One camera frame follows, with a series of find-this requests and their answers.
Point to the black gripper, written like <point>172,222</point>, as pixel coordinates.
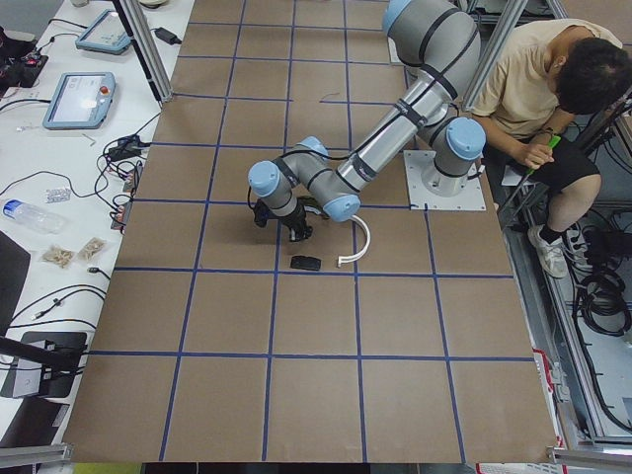
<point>296,219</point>

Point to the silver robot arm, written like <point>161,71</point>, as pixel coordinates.
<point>440,41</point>

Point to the olive green brake shoe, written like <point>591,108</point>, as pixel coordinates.
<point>311,205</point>

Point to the black brake pad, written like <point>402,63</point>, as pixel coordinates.
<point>305,263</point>

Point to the black power adapter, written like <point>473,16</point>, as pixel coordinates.
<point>167,36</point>

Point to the clear plastic water bottle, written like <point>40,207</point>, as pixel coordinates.
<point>33,217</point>

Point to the near teach pendant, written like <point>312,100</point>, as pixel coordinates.
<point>81,100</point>

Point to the teach pendant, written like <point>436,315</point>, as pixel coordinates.
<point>81,100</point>
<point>106,34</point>

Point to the far teach pendant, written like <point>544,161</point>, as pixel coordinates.
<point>106,34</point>

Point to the seated person beige shirt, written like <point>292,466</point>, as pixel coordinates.
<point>549,73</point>

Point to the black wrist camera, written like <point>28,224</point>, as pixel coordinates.
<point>261,213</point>

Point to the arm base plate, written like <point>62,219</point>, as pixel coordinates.
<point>429,189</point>

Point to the aluminium frame post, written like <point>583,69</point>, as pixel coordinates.
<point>137,29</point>
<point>505,25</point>

